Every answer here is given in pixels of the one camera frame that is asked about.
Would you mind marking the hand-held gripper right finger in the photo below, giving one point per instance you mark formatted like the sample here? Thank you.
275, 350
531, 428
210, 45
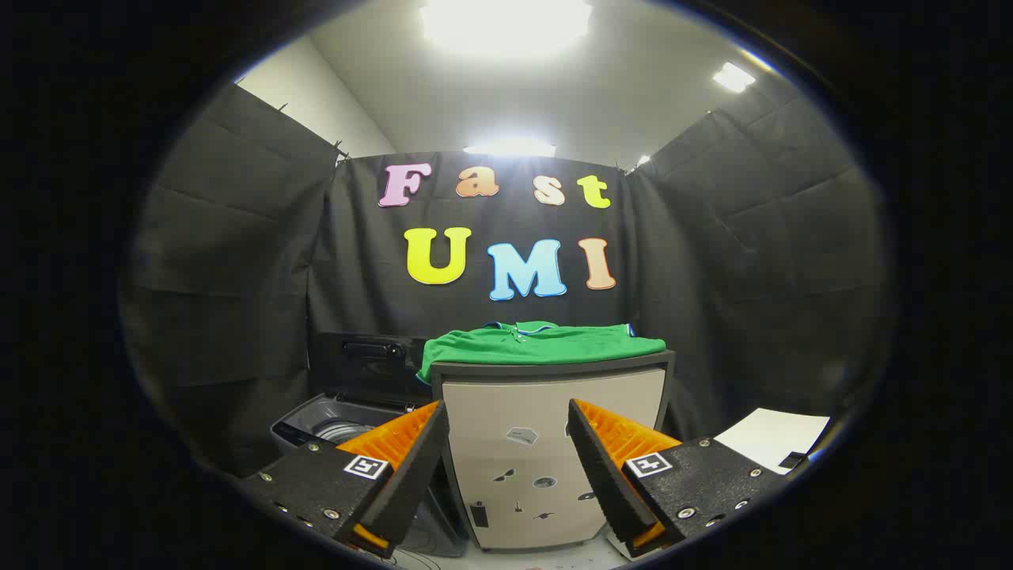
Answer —
605, 475

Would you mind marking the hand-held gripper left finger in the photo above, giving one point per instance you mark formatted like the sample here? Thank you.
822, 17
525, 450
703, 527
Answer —
411, 475

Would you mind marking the grey washing machine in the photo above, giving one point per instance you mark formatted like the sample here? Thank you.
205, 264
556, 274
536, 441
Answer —
316, 419

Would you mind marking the green polo shirt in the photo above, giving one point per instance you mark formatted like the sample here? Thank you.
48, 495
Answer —
546, 344

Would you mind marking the grey cabinet with dark top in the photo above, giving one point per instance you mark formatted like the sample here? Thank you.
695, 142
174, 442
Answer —
506, 404

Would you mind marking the white flat board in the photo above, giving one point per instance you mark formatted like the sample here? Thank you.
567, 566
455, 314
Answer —
772, 435

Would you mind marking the black backdrop cloth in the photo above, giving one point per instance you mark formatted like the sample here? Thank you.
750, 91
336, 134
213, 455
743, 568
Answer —
237, 277

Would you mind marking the large ceiling light panel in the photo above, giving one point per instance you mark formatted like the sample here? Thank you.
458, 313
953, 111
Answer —
506, 24

